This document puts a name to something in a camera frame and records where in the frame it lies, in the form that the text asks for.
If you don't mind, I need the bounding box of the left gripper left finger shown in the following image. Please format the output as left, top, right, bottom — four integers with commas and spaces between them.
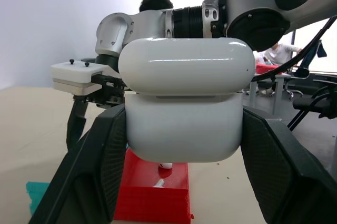
27, 104, 129, 224

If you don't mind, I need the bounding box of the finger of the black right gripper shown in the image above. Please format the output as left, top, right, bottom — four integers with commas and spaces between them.
65, 100, 89, 151

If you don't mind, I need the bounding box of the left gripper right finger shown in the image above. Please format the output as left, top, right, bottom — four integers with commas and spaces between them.
240, 107, 337, 224

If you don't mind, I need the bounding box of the white earbud case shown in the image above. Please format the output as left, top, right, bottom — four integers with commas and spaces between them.
117, 37, 256, 163

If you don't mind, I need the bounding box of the teal plastic bin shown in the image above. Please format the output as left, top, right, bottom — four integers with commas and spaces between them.
25, 181, 51, 216

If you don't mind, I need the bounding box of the red plastic tray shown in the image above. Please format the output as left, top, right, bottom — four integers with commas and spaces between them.
113, 148, 195, 221

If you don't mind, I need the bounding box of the grey office desk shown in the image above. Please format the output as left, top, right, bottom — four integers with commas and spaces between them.
249, 73, 292, 116

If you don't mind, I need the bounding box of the black office chair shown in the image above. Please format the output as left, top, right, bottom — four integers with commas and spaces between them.
292, 75, 337, 120

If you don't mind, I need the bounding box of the red background box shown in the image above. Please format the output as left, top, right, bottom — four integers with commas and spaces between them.
255, 62, 280, 76

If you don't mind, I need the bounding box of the person with black hair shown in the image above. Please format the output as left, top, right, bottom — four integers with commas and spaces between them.
138, 0, 174, 13

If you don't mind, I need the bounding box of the person in white shirt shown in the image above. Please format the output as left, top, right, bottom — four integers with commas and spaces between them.
264, 42, 303, 66

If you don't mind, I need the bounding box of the blue hanging cloth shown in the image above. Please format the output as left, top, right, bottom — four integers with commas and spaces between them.
316, 40, 328, 58

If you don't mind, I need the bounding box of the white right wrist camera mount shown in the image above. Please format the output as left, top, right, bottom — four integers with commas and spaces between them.
50, 60, 110, 95

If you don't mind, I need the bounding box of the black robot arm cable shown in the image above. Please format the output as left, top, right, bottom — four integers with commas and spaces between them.
251, 16, 337, 82

